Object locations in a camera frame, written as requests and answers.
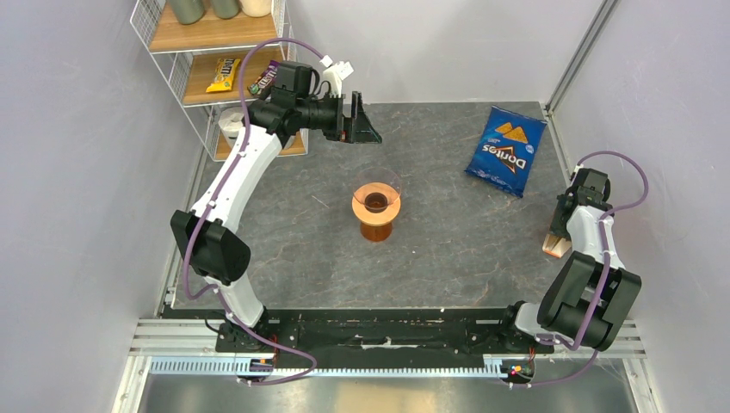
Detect wooden filter holder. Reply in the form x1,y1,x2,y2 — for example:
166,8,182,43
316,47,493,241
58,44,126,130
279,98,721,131
542,232,572,258

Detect green jar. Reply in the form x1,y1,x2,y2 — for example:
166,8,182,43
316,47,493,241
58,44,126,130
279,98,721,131
166,0,206,25
210,0,240,20

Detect white wire shelf rack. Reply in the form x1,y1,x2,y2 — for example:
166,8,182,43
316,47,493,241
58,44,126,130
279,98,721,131
130,1,294,161

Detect amber glass carafe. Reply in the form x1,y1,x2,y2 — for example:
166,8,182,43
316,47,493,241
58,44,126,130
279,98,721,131
360,221,393,243

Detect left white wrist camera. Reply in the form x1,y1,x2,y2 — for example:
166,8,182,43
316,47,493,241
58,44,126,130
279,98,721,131
320,55,354,97

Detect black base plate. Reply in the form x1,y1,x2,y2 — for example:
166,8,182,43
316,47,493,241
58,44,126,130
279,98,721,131
215,306,553,370

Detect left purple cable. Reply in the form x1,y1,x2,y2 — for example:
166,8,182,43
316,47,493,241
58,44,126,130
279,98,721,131
181,37,333,387

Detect blue Doritos chip bag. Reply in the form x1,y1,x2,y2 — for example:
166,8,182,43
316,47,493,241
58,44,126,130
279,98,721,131
464,106,547,198

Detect white paper roll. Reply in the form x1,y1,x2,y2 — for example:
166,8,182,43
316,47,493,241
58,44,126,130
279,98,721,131
218,106,244,149

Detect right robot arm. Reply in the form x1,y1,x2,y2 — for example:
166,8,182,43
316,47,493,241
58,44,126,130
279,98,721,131
497,169,641,352

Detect yellow M&M's bag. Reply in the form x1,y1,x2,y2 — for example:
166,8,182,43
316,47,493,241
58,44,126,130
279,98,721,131
206,58,241,93

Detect aluminium rail frame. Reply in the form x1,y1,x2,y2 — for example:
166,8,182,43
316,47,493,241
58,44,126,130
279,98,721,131
114,292,661,412

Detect cream jar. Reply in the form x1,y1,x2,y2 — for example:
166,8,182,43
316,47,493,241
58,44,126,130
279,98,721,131
239,0,273,18

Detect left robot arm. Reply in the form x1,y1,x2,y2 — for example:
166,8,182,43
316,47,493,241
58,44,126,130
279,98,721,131
170,58,382,352

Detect purple candy bar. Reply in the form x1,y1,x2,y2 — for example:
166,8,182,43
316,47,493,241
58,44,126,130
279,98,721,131
247,60,279,97

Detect purple cable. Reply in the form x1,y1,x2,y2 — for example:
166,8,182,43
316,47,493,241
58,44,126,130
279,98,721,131
181,37,333,387
507,151,652,389

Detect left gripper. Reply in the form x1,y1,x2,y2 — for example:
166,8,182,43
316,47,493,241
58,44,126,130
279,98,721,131
296,91,382,145

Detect wooden dripper ring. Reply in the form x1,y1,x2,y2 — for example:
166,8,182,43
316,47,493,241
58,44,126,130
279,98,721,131
350,181,402,225

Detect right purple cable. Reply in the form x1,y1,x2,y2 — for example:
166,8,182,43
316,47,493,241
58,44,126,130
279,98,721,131
507,151,652,389

